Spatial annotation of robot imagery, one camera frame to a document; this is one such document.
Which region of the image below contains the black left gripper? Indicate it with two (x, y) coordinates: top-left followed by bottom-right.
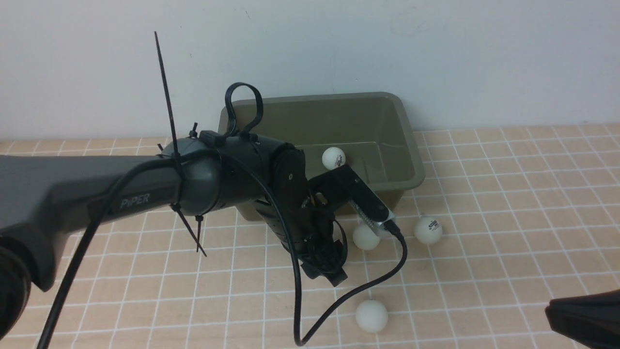
(285, 201), (348, 286)

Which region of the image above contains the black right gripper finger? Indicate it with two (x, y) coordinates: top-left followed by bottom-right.
(545, 290), (620, 349)

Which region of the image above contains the plain white ping-pong ball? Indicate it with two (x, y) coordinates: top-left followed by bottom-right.
(352, 224), (381, 251)

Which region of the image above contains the white logo ball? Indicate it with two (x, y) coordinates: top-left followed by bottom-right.
(414, 216), (443, 245)

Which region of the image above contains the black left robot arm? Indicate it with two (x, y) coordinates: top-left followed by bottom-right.
(1, 131), (347, 336)

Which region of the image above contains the olive green plastic bin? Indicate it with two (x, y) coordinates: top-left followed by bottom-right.
(217, 92), (426, 222)

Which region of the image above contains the peach checkered tablecloth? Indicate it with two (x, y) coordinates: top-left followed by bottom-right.
(0, 124), (620, 349)

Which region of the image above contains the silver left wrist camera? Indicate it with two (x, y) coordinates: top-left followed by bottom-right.
(308, 164), (397, 238)

